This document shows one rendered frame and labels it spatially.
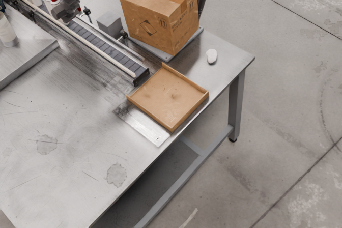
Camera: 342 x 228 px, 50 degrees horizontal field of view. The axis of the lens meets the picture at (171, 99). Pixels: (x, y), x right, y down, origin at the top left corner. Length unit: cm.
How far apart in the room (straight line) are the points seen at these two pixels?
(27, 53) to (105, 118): 62
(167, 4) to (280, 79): 140
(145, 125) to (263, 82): 139
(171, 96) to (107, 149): 39
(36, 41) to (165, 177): 107
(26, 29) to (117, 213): 117
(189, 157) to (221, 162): 31
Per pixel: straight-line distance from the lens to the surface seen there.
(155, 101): 175
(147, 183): 222
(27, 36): 222
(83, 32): 210
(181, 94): 175
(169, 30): 176
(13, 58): 213
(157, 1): 179
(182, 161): 225
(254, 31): 322
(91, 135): 173
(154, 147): 162
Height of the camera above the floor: 224
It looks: 54 degrees down
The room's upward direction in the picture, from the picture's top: 10 degrees counter-clockwise
